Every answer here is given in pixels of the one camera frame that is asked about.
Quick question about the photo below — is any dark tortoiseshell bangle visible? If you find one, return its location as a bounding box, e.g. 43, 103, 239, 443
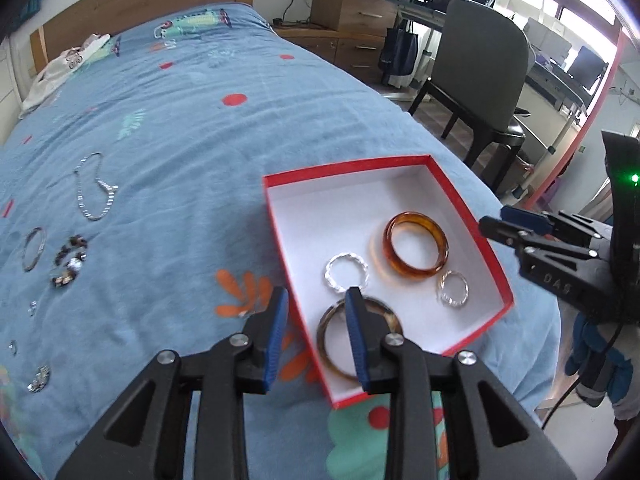
316, 296, 404, 384

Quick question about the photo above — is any silver twisted ring bracelet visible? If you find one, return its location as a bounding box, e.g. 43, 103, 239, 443
323, 251, 371, 295

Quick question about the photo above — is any amber resin bangle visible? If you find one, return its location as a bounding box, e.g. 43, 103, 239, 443
382, 211, 449, 281

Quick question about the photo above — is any small silver twisted bracelet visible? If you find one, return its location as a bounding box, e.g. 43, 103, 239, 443
436, 270, 471, 309

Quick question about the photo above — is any red white jewelry box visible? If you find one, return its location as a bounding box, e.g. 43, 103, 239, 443
262, 154, 516, 410

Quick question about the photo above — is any silver chain necklace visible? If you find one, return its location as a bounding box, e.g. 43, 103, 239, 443
72, 152, 121, 222

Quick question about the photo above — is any dark beaded bracelet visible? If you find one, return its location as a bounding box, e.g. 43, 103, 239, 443
50, 234, 90, 290

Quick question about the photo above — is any thin silver bangle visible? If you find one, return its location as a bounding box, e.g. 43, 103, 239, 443
21, 226, 47, 272

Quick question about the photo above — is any silver chain bracelet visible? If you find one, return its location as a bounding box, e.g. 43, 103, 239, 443
26, 364, 52, 394

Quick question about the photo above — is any desk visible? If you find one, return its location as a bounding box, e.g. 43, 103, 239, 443
397, 0, 609, 162

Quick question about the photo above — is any blue patterned bedspread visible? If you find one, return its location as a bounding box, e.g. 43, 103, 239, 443
0, 1, 564, 480

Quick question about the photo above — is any grey green chair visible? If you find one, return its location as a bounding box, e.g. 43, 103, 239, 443
408, 0, 536, 194

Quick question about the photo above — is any dark hanging bag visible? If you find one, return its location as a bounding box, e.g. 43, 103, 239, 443
378, 20, 419, 86

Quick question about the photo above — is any low wooden nightstand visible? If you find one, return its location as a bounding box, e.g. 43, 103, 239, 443
274, 25, 384, 84

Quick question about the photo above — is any wooden drawer cabinet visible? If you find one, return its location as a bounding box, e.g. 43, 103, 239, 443
310, 0, 400, 36

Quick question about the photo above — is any white garment on bed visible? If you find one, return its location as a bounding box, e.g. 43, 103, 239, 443
21, 34, 111, 116

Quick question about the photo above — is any wooden headboard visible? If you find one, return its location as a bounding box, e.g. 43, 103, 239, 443
28, 0, 257, 74

